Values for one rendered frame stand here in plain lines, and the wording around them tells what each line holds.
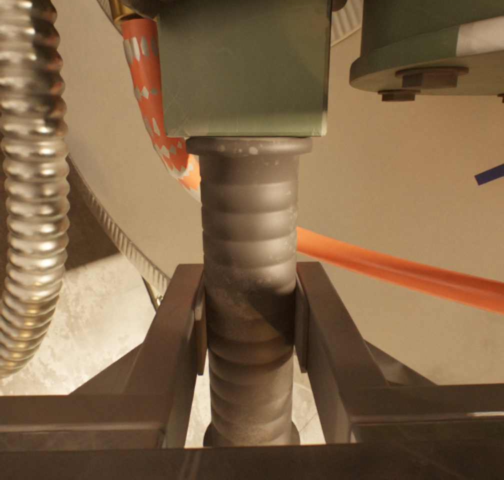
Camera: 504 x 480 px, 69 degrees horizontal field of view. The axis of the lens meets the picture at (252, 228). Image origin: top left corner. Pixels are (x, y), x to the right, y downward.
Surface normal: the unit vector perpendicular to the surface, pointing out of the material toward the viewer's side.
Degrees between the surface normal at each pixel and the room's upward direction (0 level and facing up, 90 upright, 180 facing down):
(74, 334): 0
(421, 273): 70
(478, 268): 90
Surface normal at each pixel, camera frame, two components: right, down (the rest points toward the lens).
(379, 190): -0.67, 0.27
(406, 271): -0.46, -0.33
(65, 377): 0.65, -0.24
